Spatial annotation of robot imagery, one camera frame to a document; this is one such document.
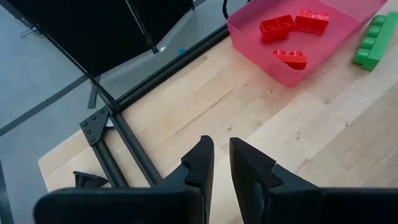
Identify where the black aluminium table frame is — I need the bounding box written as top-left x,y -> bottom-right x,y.
80,24 -> 229,189

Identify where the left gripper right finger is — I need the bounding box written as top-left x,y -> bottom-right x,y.
229,137 -> 398,224

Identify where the black looped floor cable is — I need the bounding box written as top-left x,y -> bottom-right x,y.
221,0 -> 252,20

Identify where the black triangular plastic piece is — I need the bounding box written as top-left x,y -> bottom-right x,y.
73,170 -> 109,189

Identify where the long green toy block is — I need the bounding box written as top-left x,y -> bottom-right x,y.
352,11 -> 398,72

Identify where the red translucent plastic bin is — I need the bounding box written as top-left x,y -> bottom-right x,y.
227,0 -> 389,88

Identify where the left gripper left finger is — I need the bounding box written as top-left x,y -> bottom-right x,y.
33,135 -> 215,224

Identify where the red toy block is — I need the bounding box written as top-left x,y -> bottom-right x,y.
272,49 -> 308,71
294,8 -> 330,35
259,14 -> 296,44

